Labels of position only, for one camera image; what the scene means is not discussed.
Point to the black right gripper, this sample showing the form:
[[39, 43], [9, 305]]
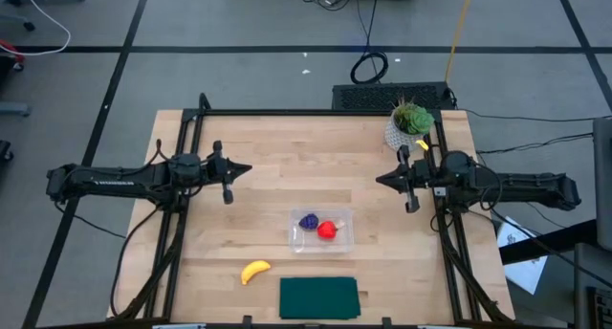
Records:
[[416, 176]]

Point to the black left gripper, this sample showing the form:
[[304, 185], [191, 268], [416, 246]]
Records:
[[219, 171]]

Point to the red toy bell pepper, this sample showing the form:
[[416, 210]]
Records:
[[327, 230]]

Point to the purple toy grapes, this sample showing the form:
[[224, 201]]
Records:
[[309, 222]]

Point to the clear plastic container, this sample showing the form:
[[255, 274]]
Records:
[[299, 243]]

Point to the yellow toy banana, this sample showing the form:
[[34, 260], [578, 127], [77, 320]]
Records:
[[251, 270]]

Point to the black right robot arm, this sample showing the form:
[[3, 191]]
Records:
[[526, 188]]

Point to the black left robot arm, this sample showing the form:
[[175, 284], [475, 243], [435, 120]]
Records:
[[119, 181]]

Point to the succulent in white pot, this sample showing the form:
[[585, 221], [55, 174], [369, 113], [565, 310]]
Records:
[[406, 128]]

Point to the black keyboard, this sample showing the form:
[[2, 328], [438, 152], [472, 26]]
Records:
[[373, 97]]

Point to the dark green folded cloth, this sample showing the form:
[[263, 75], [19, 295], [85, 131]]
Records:
[[319, 298]]

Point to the white paper sheet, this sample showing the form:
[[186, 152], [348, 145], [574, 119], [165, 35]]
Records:
[[523, 271]]

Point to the black beam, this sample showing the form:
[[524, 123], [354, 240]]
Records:
[[550, 245]]

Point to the grey cabinet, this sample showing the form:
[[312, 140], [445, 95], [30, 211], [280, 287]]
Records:
[[603, 185]]

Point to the grey bar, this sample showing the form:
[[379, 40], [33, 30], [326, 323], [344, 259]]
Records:
[[14, 110]]

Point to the black equipment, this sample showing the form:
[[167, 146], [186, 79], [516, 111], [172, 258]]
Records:
[[600, 310]]

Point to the chair caster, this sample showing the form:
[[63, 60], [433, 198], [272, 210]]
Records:
[[28, 26]]

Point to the red object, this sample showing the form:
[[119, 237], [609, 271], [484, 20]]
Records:
[[9, 47]]

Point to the black aluminium table frame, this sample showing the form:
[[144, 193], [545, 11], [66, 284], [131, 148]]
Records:
[[287, 112]]

